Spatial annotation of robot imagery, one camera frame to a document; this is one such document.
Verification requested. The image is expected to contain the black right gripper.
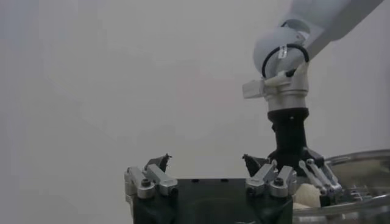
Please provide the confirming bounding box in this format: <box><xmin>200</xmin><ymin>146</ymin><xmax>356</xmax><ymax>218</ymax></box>
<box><xmin>268</xmin><ymin>108</ymin><xmax>344</xmax><ymax>208</ymax></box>

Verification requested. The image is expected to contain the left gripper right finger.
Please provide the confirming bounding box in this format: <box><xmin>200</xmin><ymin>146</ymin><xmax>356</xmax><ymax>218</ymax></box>
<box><xmin>242</xmin><ymin>153</ymin><xmax>298</xmax><ymax>198</ymax></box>

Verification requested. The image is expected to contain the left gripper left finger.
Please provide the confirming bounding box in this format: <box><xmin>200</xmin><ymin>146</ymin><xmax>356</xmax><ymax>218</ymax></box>
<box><xmin>124</xmin><ymin>153</ymin><xmax>179</xmax><ymax>200</ymax></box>

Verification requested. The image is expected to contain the white steamed baozi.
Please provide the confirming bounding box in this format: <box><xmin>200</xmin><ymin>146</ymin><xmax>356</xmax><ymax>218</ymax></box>
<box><xmin>294</xmin><ymin>183</ymin><xmax>321</xmax><ymax>210</ymax></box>

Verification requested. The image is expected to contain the stainless steel steamer basket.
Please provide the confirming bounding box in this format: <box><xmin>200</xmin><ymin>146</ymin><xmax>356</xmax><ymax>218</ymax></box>
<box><xmin>292</xmin><ymin>149</ymin><xmax>390</xmax><ymax>224</ymax></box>

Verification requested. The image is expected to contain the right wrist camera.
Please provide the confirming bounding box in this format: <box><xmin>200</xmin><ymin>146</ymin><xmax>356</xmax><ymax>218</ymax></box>
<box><xmin>242</xmin><ymin>78</ymin><xmax>268</xmax><ymax>100</ymax></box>

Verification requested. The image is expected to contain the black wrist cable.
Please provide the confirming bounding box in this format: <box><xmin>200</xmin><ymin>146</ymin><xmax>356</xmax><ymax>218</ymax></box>
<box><xmin>261</xmin><ymin>43</ymin><xmax>310</xmax><ymax>79</ymax></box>

